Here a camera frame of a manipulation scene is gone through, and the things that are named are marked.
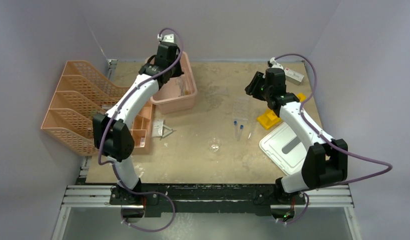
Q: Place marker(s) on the white plastic tray lid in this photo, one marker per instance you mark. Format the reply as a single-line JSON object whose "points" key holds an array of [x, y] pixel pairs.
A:
{"points": [[287, 145]]}

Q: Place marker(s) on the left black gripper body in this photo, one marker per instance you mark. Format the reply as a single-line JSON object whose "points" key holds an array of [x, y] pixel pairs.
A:
{"points": [[176, 69]]}

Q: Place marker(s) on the clear plastic tube rack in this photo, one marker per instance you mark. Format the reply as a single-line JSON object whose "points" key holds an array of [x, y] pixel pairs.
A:
{"points": [[240, 111]]}

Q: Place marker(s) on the orange compartment organizer tray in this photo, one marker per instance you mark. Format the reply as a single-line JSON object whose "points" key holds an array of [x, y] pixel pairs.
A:
{"points": [[141, 129]]}

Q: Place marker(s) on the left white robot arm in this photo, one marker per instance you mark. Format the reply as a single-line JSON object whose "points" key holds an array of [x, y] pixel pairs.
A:
{"points": [[111, 130]]}

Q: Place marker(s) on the metal crucible tongs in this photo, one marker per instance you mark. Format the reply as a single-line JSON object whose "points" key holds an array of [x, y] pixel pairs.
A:
{"points": [[182, 86]]}

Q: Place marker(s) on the yellow test tube rack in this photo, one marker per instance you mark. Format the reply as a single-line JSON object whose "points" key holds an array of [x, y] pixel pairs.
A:
{"points": [[267, 120]]}

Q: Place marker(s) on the pink plastic bin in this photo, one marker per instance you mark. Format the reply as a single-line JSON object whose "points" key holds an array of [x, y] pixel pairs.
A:
{"points": [[167, 99]]}

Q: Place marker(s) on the orange mesh file rack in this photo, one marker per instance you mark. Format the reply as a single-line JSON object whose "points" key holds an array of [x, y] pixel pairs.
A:
{"points": [[82, 91]]}

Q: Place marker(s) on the small glass beaker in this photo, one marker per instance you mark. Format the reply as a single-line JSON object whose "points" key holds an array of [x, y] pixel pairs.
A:
{"points": [[214, 144]]}

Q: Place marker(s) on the small white red box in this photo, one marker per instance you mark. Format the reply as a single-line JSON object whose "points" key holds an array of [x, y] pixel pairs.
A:
{"points": [[293, 76]]}

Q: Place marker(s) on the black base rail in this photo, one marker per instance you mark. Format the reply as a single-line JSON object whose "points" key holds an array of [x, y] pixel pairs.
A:
{"points": [[258, 199]]}

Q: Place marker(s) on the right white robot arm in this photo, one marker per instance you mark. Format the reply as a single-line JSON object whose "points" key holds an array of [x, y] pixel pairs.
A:
{"points": [[325, 162]]}

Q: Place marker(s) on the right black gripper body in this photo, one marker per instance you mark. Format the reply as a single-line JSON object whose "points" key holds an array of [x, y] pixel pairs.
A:
{"points": [[259, 89]]}

